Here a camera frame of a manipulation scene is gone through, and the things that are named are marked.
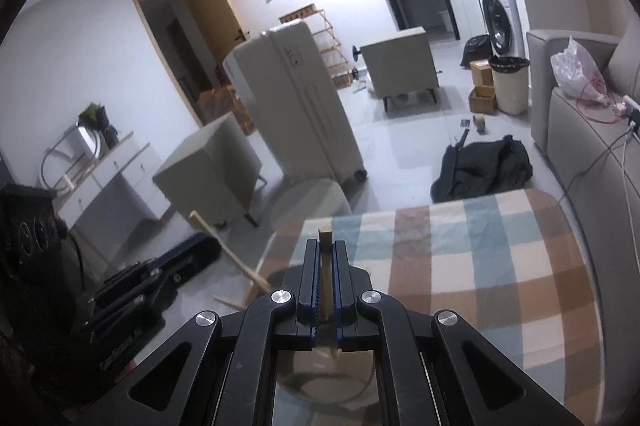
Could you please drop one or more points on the white plastic bag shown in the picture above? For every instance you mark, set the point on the white plastic bag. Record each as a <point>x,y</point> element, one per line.
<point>575,65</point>

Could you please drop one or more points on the grey sofa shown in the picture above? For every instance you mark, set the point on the grey sofa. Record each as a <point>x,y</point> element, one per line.
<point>590,206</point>

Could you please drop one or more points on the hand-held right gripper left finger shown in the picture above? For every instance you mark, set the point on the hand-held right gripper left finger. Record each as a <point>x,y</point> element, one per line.
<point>312,286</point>

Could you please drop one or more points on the round mirror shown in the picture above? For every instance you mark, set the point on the round mirror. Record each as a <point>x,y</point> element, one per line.
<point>65,150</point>

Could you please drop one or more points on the wooden rack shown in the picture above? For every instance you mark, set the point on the wooden rack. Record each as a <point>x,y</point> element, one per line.
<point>325,35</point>

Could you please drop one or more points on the black garbage bag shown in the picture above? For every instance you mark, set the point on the black garbage bag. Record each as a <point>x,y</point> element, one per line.
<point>475,48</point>

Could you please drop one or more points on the black bag on dresser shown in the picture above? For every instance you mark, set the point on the black bag on dresser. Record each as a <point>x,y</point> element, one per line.
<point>97,120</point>

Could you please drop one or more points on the small wooden block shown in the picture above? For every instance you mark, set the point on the small wooden block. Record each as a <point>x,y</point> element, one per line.
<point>326,286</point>

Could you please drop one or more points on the white dresser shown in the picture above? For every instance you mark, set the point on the white dresser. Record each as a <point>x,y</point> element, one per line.
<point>115,186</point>

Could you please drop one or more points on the checked tablecloth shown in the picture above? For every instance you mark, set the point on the checked tablecloth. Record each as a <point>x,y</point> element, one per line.
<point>475,256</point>

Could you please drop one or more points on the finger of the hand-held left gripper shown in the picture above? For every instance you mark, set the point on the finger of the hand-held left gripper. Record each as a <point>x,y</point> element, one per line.
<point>190,253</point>
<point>125,296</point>

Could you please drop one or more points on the wooden door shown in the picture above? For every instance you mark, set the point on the wooden door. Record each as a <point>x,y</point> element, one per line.
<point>215,15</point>

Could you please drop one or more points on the black backpack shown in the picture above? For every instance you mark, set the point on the black backpack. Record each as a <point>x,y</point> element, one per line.
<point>480,171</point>

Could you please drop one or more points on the round grey stool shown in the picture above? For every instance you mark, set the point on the round grey stool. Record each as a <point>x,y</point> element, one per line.
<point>310,206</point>

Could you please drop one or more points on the large brown cardboard box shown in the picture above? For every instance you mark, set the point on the large brown cardboard box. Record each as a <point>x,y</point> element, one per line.
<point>220,100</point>

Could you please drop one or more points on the white washing machine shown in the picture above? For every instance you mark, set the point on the white washing machine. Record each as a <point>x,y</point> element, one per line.
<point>497,13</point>

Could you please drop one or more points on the white power strip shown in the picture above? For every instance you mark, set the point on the white power strip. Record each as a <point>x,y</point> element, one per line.
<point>627,105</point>

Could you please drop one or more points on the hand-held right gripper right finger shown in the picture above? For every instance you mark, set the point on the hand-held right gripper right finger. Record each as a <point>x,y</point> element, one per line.
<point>341,286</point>

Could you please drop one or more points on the grey nightstand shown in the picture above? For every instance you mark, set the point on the grey nightstand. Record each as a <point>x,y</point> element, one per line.
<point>210,176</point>
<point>400,60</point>

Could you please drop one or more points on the small cardboard box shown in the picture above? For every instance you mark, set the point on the small cardboard box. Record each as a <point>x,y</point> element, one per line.
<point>482,99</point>
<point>482,68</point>

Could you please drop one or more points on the beige trash bin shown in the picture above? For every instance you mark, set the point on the beige trash bin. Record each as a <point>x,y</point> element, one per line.
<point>510,85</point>

